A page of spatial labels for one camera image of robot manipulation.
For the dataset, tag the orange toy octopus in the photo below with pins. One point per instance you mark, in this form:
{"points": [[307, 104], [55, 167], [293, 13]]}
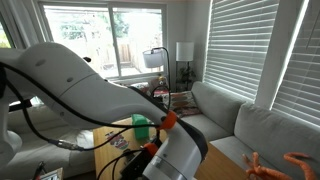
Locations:
{"points": [[257, 171]]}

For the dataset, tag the wooden table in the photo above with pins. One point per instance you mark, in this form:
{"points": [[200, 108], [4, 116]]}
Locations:
{"points": [[216, 166]]}

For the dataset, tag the house plant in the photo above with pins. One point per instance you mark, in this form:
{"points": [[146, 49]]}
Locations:
{"points": [[185, 76]]}

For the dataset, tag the white couch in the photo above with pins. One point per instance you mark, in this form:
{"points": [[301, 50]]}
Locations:
{"points": [[34, 150]]}

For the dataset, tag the arched lamp white shade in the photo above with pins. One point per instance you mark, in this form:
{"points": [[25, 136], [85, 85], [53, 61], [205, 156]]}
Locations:
{"points": [[159, 87]]}

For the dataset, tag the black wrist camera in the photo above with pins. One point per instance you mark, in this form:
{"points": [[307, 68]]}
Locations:
{"points": [[135, 165]]}

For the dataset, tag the grey sectional sofa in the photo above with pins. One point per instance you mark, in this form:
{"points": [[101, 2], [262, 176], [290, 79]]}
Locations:
{"points": [[236, 127]]}

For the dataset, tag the green treasure chest box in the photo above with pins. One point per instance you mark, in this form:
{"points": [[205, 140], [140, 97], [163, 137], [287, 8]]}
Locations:
{"points": [[143, 131]]}

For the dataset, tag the white lamp shade floor lamp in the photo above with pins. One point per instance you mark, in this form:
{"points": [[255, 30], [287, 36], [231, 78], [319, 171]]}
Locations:
{"points": [[184, 52]]}

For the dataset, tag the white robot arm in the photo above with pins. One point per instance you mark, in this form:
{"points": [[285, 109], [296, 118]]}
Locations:
{"points": [[73, 90]]}

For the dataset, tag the patterned cushion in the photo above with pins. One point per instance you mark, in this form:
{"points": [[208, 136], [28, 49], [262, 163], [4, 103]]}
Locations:
{"points": [[182, 103]]}

